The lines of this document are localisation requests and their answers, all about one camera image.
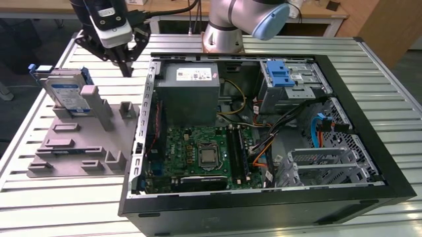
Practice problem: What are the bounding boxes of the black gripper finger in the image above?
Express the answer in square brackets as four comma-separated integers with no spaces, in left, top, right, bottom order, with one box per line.
[124,23,150,78]
[73,30,132,78]

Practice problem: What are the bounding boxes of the hard disk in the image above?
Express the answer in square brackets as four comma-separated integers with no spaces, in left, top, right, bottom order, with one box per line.
[27,63,94,117]

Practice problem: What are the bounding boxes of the grey power supply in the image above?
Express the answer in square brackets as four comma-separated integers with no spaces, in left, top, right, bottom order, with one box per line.
[154,62,220,126]

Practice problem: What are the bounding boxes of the white stand foot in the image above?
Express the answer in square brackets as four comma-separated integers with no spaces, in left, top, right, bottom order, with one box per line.
[0,81,13,101]

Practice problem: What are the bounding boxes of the grey parts rack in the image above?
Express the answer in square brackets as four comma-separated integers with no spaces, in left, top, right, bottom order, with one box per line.
[26,85,138,178]

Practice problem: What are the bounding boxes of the blue drive latch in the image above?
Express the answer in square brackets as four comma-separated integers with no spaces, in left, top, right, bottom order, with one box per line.
[265,60,296,87]

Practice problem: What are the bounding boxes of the green motherboard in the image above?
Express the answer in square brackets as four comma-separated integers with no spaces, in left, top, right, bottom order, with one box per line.
[144,124,264,192]

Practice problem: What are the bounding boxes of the CPU socket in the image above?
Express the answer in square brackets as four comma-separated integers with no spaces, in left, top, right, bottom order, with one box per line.
[196,142,220,171]

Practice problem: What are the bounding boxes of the silver CPU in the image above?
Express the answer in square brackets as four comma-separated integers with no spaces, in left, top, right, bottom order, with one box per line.
[198,148,216,165]

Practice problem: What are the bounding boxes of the metal drive cage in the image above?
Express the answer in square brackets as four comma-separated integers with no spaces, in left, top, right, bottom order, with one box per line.
[258,59,332,114]

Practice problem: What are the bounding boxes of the black RAM slot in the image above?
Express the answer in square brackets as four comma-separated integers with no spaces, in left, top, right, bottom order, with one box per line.
[225,125,242,183]

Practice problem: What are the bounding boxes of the wooden desk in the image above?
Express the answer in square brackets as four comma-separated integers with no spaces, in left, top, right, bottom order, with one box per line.
[124,0,349,38]

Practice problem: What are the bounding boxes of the black graphics card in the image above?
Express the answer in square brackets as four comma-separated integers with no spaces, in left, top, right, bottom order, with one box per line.
[177,174,228,192]

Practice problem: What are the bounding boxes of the wooden cabinet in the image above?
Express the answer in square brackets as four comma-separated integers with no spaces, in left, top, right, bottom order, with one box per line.
[335,0,422,70]

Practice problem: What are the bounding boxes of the black PC case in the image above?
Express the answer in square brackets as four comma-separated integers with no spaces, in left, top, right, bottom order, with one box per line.
[117,51,416,237]

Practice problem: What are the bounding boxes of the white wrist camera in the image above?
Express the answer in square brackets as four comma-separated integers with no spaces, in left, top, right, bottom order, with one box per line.
[86,0,133,49]

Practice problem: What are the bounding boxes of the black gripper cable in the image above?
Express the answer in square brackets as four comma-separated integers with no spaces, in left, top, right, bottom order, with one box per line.
[126,0,200,25]

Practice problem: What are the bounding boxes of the yellow wire bundle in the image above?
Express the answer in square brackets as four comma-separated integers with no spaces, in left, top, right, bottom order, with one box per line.
[216,79,248,116]

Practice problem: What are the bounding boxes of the orange wire bundle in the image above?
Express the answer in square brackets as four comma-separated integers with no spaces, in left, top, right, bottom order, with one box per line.
[250,138,278,171]

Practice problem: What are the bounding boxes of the blue SATA wire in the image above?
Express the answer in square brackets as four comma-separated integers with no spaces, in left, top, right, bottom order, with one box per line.
[309,112,329,149]

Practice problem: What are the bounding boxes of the black power connector wire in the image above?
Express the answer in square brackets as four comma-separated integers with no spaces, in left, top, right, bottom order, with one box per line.
[320,118,352,134]

